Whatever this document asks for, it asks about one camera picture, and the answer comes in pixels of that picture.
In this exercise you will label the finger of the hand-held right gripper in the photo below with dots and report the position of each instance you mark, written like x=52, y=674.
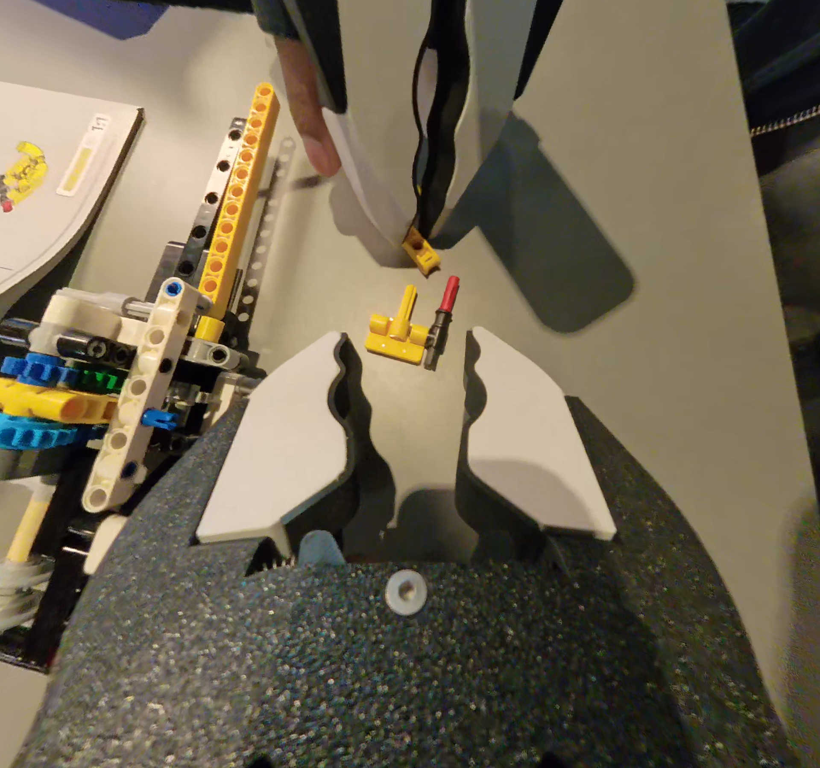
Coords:
x=477, y=127
x=378, y=159

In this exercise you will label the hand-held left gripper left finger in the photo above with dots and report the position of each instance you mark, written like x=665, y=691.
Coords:
x=282, y=441

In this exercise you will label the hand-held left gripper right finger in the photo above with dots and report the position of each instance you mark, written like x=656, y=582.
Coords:
x=532, y=454

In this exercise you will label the small yellow lego brick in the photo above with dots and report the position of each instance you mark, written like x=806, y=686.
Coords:
x=419, y=252

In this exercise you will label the yellow lego connector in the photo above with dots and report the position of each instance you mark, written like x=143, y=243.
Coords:
x=394, y=339

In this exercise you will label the lego technic vehicle model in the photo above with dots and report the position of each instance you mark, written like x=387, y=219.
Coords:
x=154, y=345

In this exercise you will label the red black lego pin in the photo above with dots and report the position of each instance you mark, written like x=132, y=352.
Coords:
x=442, y=319

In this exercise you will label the lego instruction booklet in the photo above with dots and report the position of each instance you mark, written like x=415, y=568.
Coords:
x=57, y=159

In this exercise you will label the person's right hand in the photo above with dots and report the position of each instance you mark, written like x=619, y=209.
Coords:
x=311, y=121

